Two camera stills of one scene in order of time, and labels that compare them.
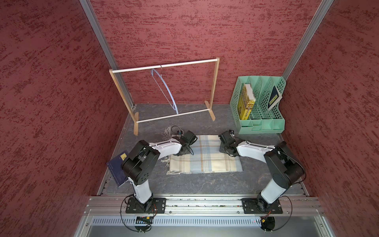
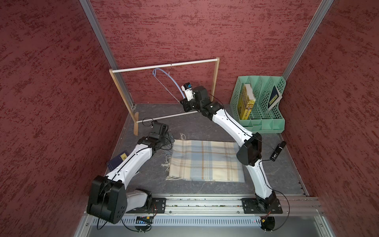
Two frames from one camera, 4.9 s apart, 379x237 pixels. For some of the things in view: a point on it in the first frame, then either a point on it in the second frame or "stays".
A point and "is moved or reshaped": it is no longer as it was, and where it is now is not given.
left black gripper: [188, 149] → [168, 139]
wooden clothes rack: [208, 103] stays
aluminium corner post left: [94, 23] stays
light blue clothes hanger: [164, 87] → [168, 73]
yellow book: [246, 101] stays
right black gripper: [221, 148] → [187, 104]
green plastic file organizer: [254, 103] stays
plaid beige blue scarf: [206, 157] is moved or reshaped
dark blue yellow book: [274, 98] stays
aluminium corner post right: [323, 7] stays
